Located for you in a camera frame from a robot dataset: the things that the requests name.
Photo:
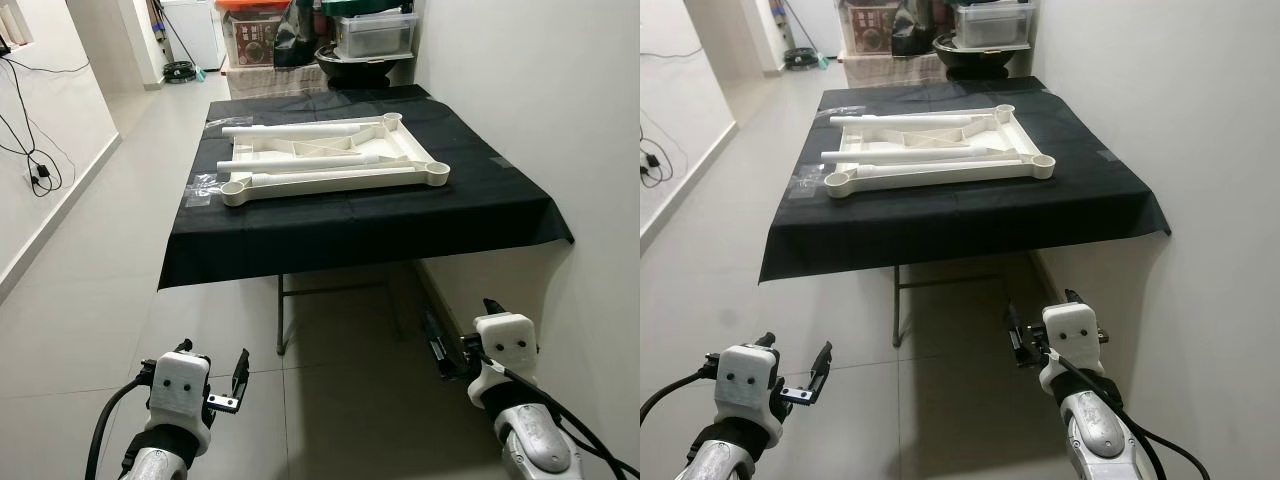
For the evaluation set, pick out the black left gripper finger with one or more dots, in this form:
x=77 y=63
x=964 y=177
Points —
x=241 y=372
x=183 y=347
x=765 y=341
x=822 y=365

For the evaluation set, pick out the black power adapter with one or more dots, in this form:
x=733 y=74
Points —
x=655 y=160
x=38 y=178

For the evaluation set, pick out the cloth covered bench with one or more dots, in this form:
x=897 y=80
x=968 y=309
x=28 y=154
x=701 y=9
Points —
x=265 y=82
x=890 y=70

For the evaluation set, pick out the grey tape piece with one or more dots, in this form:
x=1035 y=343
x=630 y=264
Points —
x=1105 y=156
x=500 y=161

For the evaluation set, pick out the cream plastic children table top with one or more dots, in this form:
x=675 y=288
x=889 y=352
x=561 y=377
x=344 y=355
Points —
x=930 y=184
x=320 y=192

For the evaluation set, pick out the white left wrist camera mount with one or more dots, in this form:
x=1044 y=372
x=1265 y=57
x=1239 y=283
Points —
x=180 y=390
x=745 y=385

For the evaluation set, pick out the broom with teal head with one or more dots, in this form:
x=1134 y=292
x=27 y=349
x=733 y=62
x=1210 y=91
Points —
x=805 y=35
x=182 y=45

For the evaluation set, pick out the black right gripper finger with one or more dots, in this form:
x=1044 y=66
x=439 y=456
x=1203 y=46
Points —
x=492 y=307
x=1014 y=325
x=434 y=340
x=1072 y=297

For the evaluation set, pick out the black round bowl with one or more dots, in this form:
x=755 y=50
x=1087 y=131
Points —
x=975 y=62
x=355 y=68

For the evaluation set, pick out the clear plastic bag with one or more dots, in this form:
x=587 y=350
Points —
x=205 y=190
x=808 y=182

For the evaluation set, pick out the green round lid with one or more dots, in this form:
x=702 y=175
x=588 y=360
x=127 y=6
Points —
x=990 y=2
x=365 y=8

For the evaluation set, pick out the clear plastic storage box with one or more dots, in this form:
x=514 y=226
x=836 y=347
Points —
x=375 y=35
x=995 y=25

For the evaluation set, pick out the white appliance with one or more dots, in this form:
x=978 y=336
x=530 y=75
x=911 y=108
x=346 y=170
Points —
x=195 y=30
x=815 y=20

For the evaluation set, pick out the white plastic table leg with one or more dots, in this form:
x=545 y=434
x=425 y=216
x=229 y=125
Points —
x=340 y=177
x=945 y=168
x=895 y=156
x=290 y=163
x=900 y=121
x=290 y=131

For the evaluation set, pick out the black bag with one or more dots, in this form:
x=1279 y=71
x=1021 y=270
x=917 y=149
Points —
x=918 y=30
x=298 y=40

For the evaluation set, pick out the black table cloth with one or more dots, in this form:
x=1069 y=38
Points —
x=1000 y=225
x=400 y=230

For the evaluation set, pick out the storage box with orange lid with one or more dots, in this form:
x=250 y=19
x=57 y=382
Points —
x=868 y=30
x=250 y=40

